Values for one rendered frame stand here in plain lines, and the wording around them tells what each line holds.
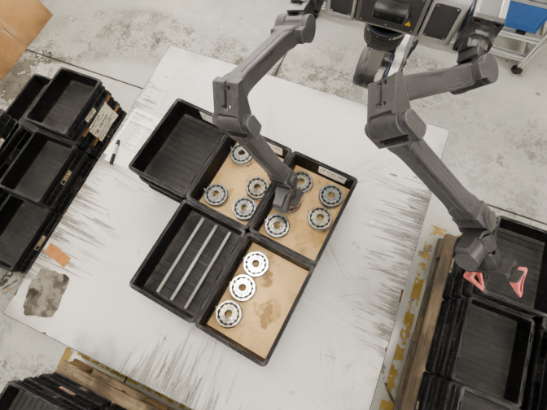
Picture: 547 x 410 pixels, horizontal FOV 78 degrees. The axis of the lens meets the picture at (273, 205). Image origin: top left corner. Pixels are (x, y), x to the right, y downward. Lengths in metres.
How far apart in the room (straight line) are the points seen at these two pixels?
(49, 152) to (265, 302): 1.75
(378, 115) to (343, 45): 2.34
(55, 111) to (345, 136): 1.77
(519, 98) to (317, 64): 1.53
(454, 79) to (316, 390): 1.20
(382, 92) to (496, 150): 2.15
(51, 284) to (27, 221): 0.83
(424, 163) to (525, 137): 2.25
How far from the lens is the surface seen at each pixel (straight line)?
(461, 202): 0.94
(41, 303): 1.86
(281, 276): 1.39
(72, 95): 2.57
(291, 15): 1.12
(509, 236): 2.09
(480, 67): 1.04
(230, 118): 0.85
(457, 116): 2.91
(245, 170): 1.53
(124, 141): 1.94
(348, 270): 1.55
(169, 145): 1.68
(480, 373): 2.06
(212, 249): 1.45
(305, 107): 1.84
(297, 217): 1.44
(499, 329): 2.10
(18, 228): 2.62
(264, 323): 1.38
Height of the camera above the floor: 2.21
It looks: 71 degrees down
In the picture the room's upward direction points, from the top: 9 degrees counter-clockwise
